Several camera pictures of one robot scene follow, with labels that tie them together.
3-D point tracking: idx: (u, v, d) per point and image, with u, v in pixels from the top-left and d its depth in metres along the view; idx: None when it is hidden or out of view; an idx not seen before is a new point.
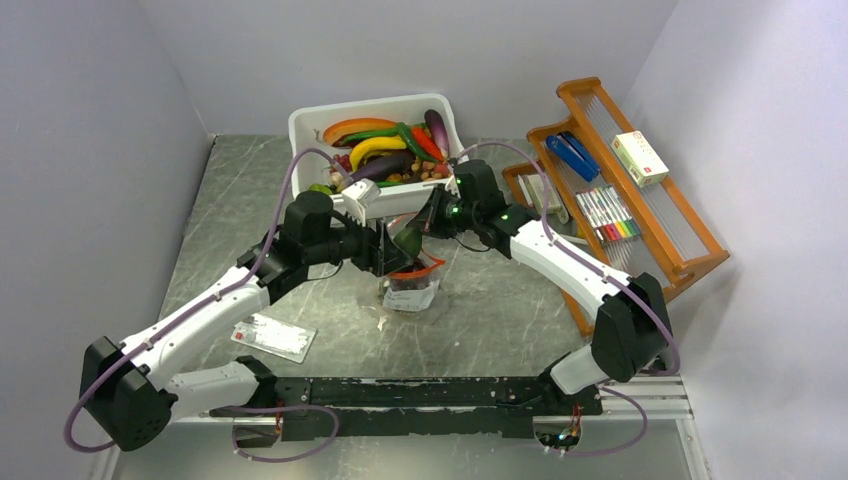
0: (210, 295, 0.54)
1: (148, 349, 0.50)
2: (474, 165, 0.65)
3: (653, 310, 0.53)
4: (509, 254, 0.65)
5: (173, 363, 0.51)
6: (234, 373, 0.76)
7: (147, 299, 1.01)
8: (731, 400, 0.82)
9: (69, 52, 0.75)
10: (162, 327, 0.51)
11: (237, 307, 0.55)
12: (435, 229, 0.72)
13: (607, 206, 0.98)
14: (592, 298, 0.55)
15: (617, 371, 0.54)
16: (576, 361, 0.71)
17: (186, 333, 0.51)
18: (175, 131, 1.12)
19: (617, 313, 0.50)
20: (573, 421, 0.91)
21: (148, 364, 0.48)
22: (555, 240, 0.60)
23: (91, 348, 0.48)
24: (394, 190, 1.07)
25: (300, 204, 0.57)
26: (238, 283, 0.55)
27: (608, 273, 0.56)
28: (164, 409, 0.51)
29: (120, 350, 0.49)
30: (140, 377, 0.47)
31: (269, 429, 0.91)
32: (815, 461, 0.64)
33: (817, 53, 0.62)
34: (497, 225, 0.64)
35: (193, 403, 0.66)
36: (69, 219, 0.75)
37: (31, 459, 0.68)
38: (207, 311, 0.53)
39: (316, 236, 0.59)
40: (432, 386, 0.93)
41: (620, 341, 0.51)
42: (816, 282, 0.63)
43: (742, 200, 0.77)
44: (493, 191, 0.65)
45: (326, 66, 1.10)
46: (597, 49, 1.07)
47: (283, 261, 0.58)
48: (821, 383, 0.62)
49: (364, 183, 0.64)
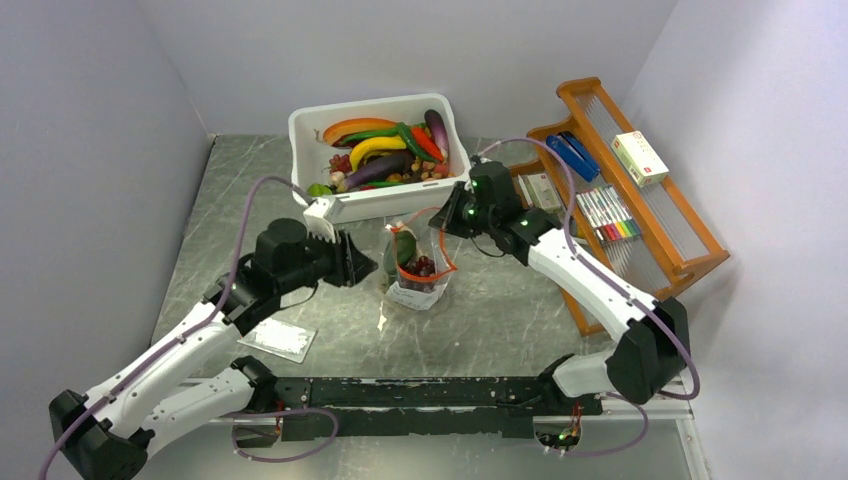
0: (174, 338, 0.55)
1: (110, 401, 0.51)
2: (491, 168, 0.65)
3: (677, 338, 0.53)
4: (527, 261, 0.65)
5: (139, 410, 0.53)
6: (226, 386, 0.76)
7: (148, 299, 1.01)
8: (730, 400, 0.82)
9: (68, 52, 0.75)
10: (124, 377, 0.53)
11: (203, 347, 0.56)
12: (455, 230, 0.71)
13: (607, 206, 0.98)
14: (616, 320, 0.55)
15: (634, 395, 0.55)
16: (581, 369, 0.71)
17: (148, 381, 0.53)
18: (175, 132, 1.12)
19: (643, 342, 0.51)
20: (573, 421, 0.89)
21: (109, 417, 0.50)
22: (578, 254, 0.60)
23: (53, 403, 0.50)
24: (395, 190, 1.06)
25: (271, 232, 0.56)
26: (201, 324, 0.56)
27: (633, 295, 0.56)
28: (140, 453, 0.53)
29: (83, 403, 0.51)
30: (101, 432, 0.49)
31: (269, 429, 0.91)
32: (812, 462, 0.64)
33: (818, 53, 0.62)
34: (515, 230, 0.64)
35: (182, 426, 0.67)
36: (70, 219, 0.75)
37: (31, 458, 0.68)
38: (171, 354, 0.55)
39: (287, 264, 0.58)
40: (432, 386, 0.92)
41: (641, 368, 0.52)
42: (816, 283, 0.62)
43: (742, 200, 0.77)
44: (509, 194, 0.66)
45: (325, 66, 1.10)
46: (598, 49, 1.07)
47: (253, 291, 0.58)
48: (820, 384, 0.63)
49: (326, 200, 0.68)
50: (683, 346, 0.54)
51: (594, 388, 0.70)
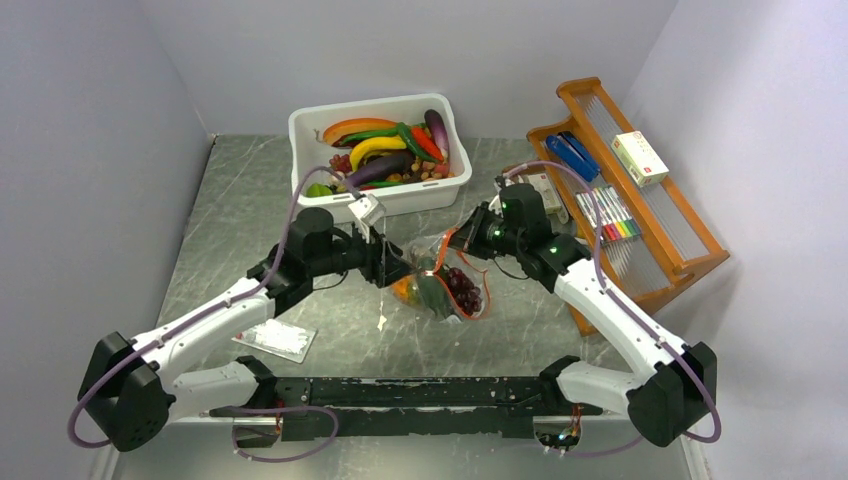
0: (222, 301, 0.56)
1: (159, 346, 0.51)
2: (523, 191, 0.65)
3: (704, 385, 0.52)
4: (554, 288, 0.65)
5: (179, 362, 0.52)
6: (234, 374, 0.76)
7: (148, 299, 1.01)
8: (729, 401, 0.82)
9: (67, 52, 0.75)
10: (173, 327, 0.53)
11: (246, 314, 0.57)
12: (478, 249, 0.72)
13: (607, 206, 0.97)
14: (644, 361, 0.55)
15: (655, 435, 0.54)
16: (592, 383, 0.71)
17: (195, 336, 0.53)
18: (175, 131, 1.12)
19: (672, 389, 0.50)
20: (573, 421, 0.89)
21: (157, 360, 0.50)
22: (608, 288, 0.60)
23: (103, 342, 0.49)
24: (395, 190, 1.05)
25: (299, 224, 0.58)
26: (249, 291, 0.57)
27: (663, 339, 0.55)
28: (164, 410, 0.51)
29: (131, 345, 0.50)
30: (150, 372, 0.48)
31: (269, 429, 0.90)
32: (812, 461, 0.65)
33: (817, 52, 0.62)
34: (543, 257, 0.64)
35: (194, 403, 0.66)
36: (70, 218, 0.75)
37: (31, 458, 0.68)
38: (218, 315, 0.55)
39: (317, 251, 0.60)
40: (432, 386, 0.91)
41: (667, 413, 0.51)
42: (816, 283, 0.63)
43: (742, 201, 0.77)
44: (539, 219, 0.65)
45: (325, 66, 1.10)
46: (598, 49, 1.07)
47: (288, 275, 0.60)
48: (820, 384, 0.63)
49: (368, 201, 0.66)
50: (710, 392, 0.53)
51: (597, 403, 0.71)
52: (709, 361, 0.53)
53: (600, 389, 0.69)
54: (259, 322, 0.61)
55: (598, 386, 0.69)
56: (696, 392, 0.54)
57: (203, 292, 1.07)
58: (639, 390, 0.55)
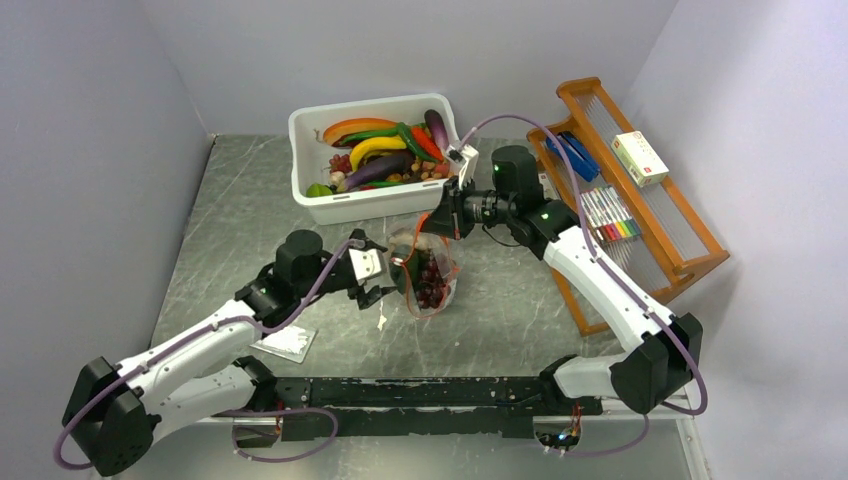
0: (208, 325, 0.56)
1: (144, 372, 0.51)
2: (517, 154, 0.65)
3: (689, 354, 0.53)
4: (543, 255, 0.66)
5: (164, 386, 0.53)
6: (228, 380, 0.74)
7: (148, 299, 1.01)
8: (730, 401, 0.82)
9: (67, 52, 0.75)
10: (159, 351, 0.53)
11: (232, 337, 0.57)
12: (467, 225, 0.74)
13: (607, 206, 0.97)
14: (632, 332, 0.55)
15: (636, 403, 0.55)
16: (585, 373, 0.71)
17: (180, 359, 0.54)
18: (175, 131, 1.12)
19: (656, 359, 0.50)
20: (573, 421, 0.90)
21: (141, 385, 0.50)
22: (598, 257, 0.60)
23: (88, 367, 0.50)
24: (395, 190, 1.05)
25: (289, 245, 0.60)
26: (237, 315, 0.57)
27: (651, 308, 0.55)
28: (147, 434, 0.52)
29: (116, 371, 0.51)
30: (133, 399, 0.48)
31: (269, 429, 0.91)
32: (812, 460, 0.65)
33: (818, 50, 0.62)
34: (534, 222, 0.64)
35: (183, 417, 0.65)
36: (70, 219, 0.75)
37: (31, 458, 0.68)
38: (204, 339, 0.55)
39: (304, 271, 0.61)
40: (432, 386, 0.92)
41: (649, 383, 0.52)
42: (816, 282, 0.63)
43: (742, 200, 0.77)
44: (532, 184, 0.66)
45: (325, 66, 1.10)
46: (599, 48, 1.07)
47: (276, 297, 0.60)
48: (821, 384, 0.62)
49: (372, 267, 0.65)
50: (693, 361, 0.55)
51: (594, 391, 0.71)
52: (695, 333, 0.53)
53: (591, 375, 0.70)
54: (245, 342, 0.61)
55: (590, 372, 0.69)
56: (682, 363, 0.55)
57: (203, 291, 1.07)
58: (624, 360, 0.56)
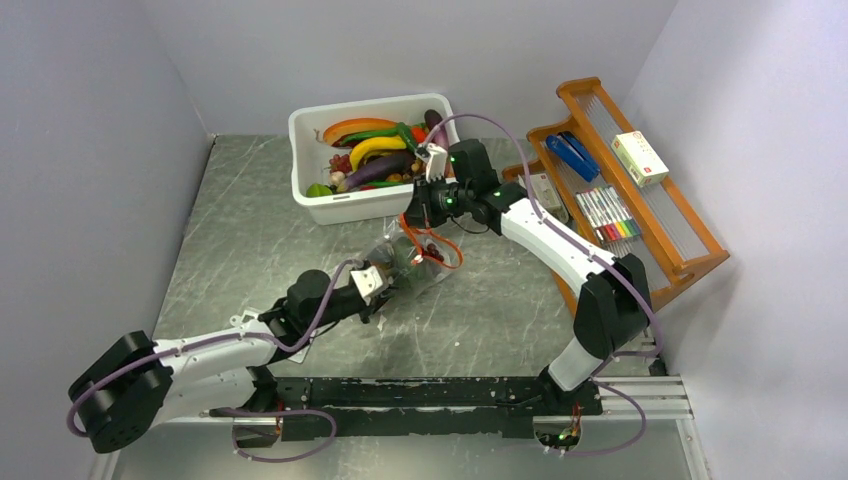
0: (236, 333, 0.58)
1: (176, 355, 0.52)
2: (466, 143, 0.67)
3: (636, 289, 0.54)
4: (501, 231, 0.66)
5: (181, 377, 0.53)
6: (232, 377, 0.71)
7: (147, 299, 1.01)
8: (732, 401, 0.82)
9: (67, 52, 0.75)
10: (192, 341, 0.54)
11: (251, 350, 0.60)
12: (438, 221, 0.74)
13: (607, 206, 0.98)
14: (578, 275, 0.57)
15: (598, 346, 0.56)
16: (568, 352, 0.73)
17: (208, 355, 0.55)
18: (175, 131, 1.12)
19: (601, 293, 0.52)
20: (574, 421, 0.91)
21: (172, 366, 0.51)
22: (545, 218, 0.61)
23: (129, 336, 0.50)
24: (385, 190, 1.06)
25: (299, 286, 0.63)
26: (259, 332, 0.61)
27: (594, 252, 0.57)
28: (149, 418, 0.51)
29: (152, 347, 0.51)
30: (162, 377, 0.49)
31: (269, 429, 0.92)
32: (813, 460, 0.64)
33: (817, 50, 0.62)
34: (489, 201, 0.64)
35: (184, 406, 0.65)
36: (69, 219, 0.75)
37: (30, 458, 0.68)
38: (229, 345, 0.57)
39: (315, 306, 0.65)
40: (432, 386, 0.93)
41: (599, 318, 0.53)
42: (817, 281, 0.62)
43: (742, 199, 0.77)
44: (485, 168, 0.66)
45: (325, 66, 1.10)
46: (599, 48, 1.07)
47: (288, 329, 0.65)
48: (823, 384, 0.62)
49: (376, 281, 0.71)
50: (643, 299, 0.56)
51: (581, 372, 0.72)
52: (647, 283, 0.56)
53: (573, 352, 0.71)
54: (257, 359, 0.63)
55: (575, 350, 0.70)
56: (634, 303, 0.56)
57: (203, 292, 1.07)
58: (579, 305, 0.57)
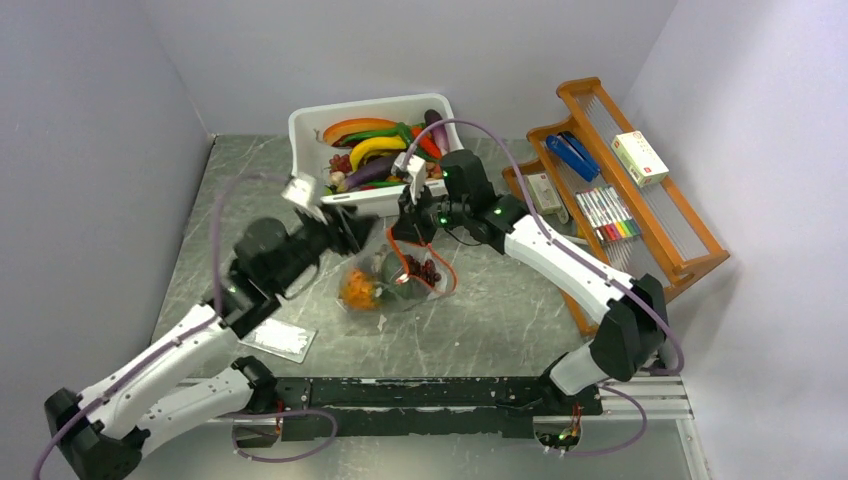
0: (169, 342, 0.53)
1: (104, 402, 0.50)
2: (461, 157, 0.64)
3: (657, 313, 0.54)
4: (502, 249, 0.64)
5: (132, 410, 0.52)
6: (225, 386, 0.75)
7: (147, 299, 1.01)
8: (732, 401, 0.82)
9: (68, 52, 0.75)
10: (117, 379, 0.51)
11: (201, 348, 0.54)
12: (428, 232, 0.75)
13: (608, 206, 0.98)
14: (597, 302, 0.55)
15: (618, 371, 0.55)
16: (575, 362, 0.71)
17: (142, 383, 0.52)
18: (175, 130, 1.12)
19: (625, 321, 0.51)
20: (573, 421, 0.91)
21: (102, 419, 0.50)
22: (554, 238, 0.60)
23: (49, 402, 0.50)
24: (383, 190, 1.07)
25: (248, 242, 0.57)
26: (197, 326, 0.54)
27: (612, 276, 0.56)
28: (125, 452, 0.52)
29: (76, 404, 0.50)
30: (92, 434, 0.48)
31: (269, 429, 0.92)
32: (813, 460, 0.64)
33: (817, 51, 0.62)
34: (489, 219, 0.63)
35: (176, 428, 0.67)
36: (69, 218, 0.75)
37: (30, 457, 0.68)
38: (167, 358, 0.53)
39: (272, 259, 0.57)
40: (432, 386, 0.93)
41: (622, 348, 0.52)
42: (817, 281, 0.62)
43: (742, 200, 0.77)
44: (482, 182, 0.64)
45: (325, 66, 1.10)
46: (599, 48, 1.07)
47: (248, 295, 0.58)
48: (823, 383, 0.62)
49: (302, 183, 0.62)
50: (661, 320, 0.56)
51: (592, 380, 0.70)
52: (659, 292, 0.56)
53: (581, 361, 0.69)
54: (222, 346, 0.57)
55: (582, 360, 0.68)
56: (652, 325, 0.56)
57: (203, 292, 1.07)
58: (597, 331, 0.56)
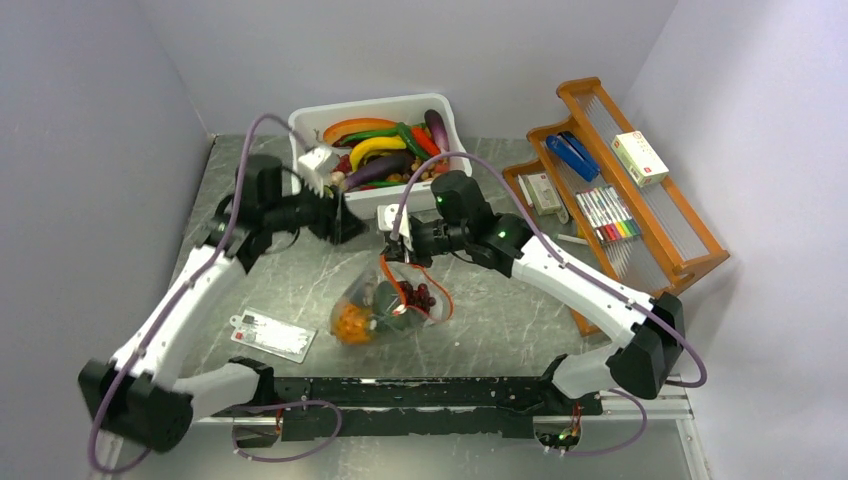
0: (183, 283, 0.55)
1: (142, 356, 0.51)
2: (456, 181, 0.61)
3: (677, 333, 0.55)
4: (510, 272, 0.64)
5: (172, 359, 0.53)
6: (236, 369, 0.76)
7: (148, 299, 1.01)
8: (731, 400, 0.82)
9: (68, 52, 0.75)
10: (146, 332, 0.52)
11: (213, 285, 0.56)
12: (422, 259, 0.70)
13: (608, 206, 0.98)
14: (620, 326, 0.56)
15: (641, 391, 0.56)
16: (587, 373, 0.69)
17: (173, 330, 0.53)
18: (176, 130, 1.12)
19: (652, 348, 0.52)
20: (574, 421, 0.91)
21: (149, 368, 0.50)
22: (566, 261, 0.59)
23: (83, 375, 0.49)
24: (384, 190, 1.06)
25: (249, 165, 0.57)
26: (204, 264, 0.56)
27: (632, 299, 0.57)
28: (180, 402, 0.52)
29: (113, 367, 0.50)
30: (145, 381, 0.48)
31: (269, 429, 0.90)
32: (812, 459, 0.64)
33: (817, 51, 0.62)
34: (494, 243, 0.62)
35: (209, 402, 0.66)
36: (69, 218, 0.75)
37: (31, 457, 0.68)
38: (188, 298, 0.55)
39: (269, 198, 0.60)
40: (432, 386, 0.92)
41: (649, 373, 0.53)
42: (817, 281, 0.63)
43: (742, 200, 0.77)
44: (479, 204, 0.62)
45: (325, 66, 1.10)
46: (599, 49, 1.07)
47: (244, 228, 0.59)
48: (822, 383, 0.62)
49: (321, 153, 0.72)
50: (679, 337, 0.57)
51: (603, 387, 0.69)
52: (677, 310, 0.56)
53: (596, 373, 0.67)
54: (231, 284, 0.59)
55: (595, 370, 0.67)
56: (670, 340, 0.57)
57: None
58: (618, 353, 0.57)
